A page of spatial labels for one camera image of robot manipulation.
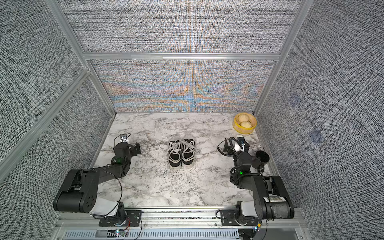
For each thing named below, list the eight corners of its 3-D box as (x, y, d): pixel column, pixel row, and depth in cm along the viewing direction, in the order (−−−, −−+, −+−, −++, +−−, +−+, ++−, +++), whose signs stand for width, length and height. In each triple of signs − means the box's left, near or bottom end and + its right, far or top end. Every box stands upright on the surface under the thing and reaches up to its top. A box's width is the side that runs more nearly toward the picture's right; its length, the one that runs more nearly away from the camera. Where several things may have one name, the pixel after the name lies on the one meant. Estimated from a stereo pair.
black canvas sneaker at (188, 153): (181, 169, 92) (180, 163, 86) (182, 142, 105) (182, 135, 99) (195, 169, 92) (196, 163, 86) (195, 142, 105) (195, 135, 99)
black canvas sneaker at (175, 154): (167, 170, 91) (166, 165, 85) (170, 145, 103) (169, 138, 97) (181, 170, 91) (180, 165, 85) (182, 145, 103) (181, 138, 97)
